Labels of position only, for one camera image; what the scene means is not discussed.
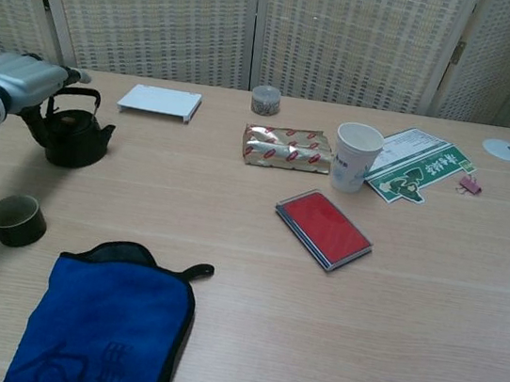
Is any black teapot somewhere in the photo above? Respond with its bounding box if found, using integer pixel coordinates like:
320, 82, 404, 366
38, 82, 121, 175

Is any gold snack package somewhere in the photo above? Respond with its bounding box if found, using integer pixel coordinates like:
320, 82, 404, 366
239, 120, 337, 178

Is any dark green tea cup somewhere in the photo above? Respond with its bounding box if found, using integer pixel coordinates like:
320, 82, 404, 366
0, 191, 52, 252

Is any red stamp pad case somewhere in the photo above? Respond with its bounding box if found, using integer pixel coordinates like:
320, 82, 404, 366
266, 183, 381, 281

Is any small round clear jar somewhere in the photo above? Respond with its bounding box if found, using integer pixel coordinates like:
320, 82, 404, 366
249, 84, 283, 119

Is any white paper cup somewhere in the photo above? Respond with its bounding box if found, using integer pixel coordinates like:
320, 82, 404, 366
328, 120, 388, 199

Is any white flat plastic box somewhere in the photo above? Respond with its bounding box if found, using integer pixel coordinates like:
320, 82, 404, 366
115, 81, 204, 126

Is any green white flattened carton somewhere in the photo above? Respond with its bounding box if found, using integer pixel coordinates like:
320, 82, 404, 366
361, 120, 485, 217

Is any blue cloth with black trim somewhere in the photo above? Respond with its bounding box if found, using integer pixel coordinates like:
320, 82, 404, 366
2, 226, 217, 382

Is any woven folding screen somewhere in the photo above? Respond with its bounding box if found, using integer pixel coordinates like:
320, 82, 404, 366
0, 0, 510, 133

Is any pink binder clip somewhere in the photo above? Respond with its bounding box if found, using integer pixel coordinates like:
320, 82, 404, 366
456, 173, 485, 198

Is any white round table grommet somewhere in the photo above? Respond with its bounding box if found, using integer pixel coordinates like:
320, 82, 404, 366
480, 135, 510, 162

